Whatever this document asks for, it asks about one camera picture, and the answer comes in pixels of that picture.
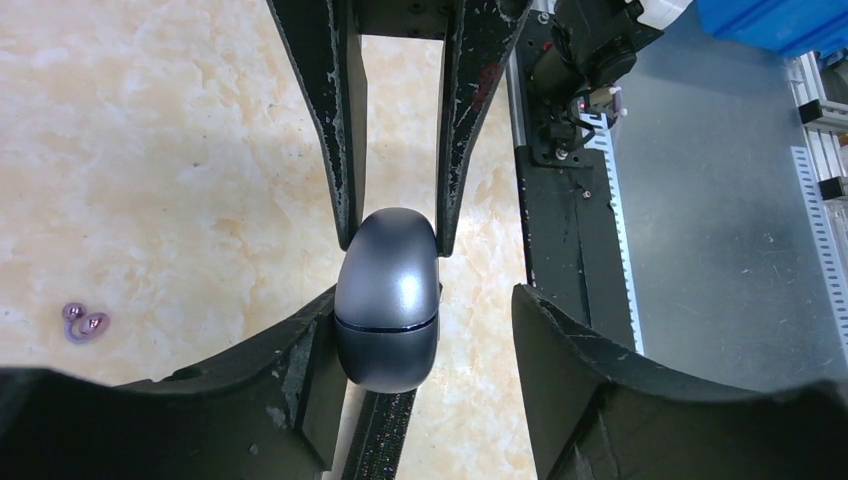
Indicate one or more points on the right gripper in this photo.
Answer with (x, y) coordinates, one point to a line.
(323, 45)

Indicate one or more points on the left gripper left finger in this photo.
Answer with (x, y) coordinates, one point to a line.
(268, 407)

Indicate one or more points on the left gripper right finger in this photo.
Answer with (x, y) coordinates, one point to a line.
(598, 410)

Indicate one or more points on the grey-blue earbud charging case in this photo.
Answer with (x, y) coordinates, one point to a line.
(386, 302)

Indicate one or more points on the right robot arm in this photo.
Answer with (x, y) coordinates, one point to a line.
(593, 44)

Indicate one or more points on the purple earbud lower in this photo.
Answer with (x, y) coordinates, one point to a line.
(80, 326)

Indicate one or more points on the blue plastic bin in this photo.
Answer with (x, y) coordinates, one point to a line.
(788, 28)

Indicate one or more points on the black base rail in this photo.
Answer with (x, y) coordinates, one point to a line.
(575, 243)

